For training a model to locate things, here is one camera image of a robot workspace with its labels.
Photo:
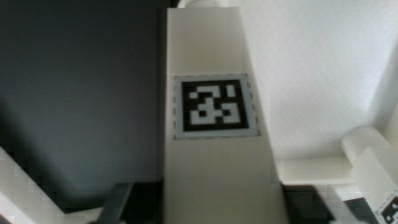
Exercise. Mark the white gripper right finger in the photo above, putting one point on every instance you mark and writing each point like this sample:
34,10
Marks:
308,211

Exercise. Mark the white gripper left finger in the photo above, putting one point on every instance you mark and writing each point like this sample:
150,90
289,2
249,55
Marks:
134,204

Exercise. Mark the white leg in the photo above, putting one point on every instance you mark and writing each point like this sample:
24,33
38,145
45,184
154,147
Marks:
223,188
374,159

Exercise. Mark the white desk top tray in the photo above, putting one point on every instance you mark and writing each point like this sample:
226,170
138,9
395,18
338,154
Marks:
322,46

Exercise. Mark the white front obstacle bar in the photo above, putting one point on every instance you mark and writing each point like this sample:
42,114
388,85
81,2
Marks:
27,206

